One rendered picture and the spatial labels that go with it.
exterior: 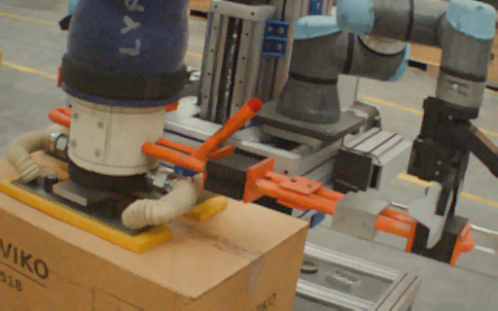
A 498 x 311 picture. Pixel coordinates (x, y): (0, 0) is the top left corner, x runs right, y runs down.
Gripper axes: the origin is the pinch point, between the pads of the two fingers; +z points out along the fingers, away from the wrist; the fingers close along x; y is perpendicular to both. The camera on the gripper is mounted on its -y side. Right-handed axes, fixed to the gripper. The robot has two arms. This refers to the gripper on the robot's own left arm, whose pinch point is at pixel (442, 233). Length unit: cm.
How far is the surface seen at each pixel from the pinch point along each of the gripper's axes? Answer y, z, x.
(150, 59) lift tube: 51, -16, 6
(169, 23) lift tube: 50, -22, 2
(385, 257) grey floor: 61, 108, -222
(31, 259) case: 63, 20, 20
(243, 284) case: 29.2, 16.6, 5.0
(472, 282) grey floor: 15, 108, -222
